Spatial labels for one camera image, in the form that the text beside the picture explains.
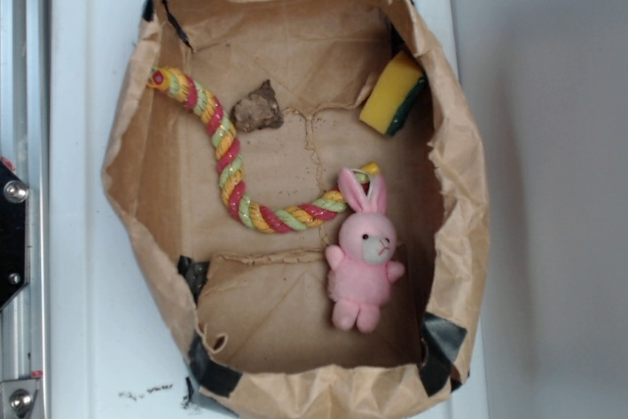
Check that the yellow green sponge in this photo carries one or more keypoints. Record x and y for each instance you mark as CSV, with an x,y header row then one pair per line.
x,y
394,94

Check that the black metal bracket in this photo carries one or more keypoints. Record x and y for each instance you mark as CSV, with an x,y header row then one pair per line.
x,y
15,270

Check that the brown rock chunk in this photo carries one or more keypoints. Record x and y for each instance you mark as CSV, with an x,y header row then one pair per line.
x,y
258,110

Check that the pink plush bunny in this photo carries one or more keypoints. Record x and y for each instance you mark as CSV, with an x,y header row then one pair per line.
x,y
362,268

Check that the aluminium frame rail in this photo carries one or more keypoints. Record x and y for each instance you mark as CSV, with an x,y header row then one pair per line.
x,y
23,339

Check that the multicolour twisted rope toy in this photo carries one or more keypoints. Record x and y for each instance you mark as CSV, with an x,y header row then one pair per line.
x,y
202,103

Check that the brown paper bag box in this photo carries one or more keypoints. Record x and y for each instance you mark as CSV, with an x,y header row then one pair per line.
x,y
250,312

